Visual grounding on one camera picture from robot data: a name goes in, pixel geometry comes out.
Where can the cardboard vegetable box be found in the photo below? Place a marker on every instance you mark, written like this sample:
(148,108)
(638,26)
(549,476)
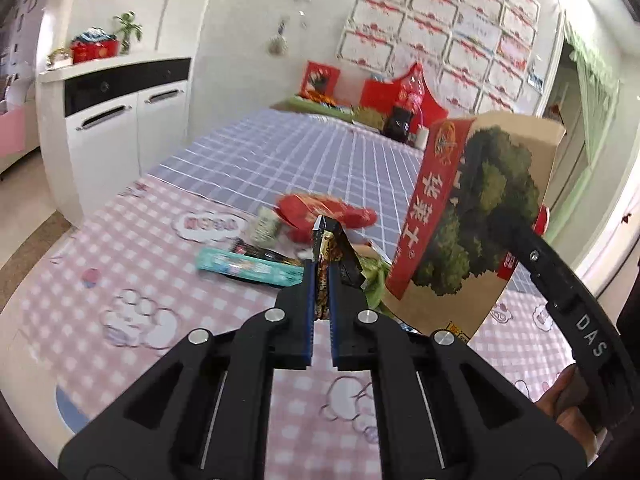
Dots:
(477,175)

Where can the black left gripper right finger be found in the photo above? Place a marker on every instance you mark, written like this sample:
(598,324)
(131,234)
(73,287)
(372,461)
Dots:
(442,411)

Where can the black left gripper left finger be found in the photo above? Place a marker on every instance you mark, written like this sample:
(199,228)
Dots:
(202,410)

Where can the green potted plant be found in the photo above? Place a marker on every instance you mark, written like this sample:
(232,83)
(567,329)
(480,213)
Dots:
(127,30)

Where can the white black sideboard cabinet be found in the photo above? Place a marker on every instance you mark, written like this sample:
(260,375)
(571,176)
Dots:
(104,123)

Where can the teal tissue packet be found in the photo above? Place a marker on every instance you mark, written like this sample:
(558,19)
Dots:
(248,268)

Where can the pink blue checkered tablecloth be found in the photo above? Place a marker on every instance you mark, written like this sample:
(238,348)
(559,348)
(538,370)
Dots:
(110,298)

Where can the red snack bag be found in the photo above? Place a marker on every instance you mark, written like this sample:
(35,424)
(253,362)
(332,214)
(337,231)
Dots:
(299,211)

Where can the black candy wrapper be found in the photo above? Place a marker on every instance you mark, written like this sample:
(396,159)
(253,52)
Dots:
(243,248)

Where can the dark snack wrapper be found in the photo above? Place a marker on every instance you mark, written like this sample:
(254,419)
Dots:
(330,244)

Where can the red gift box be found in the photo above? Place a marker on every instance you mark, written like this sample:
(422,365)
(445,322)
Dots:
(89,51)

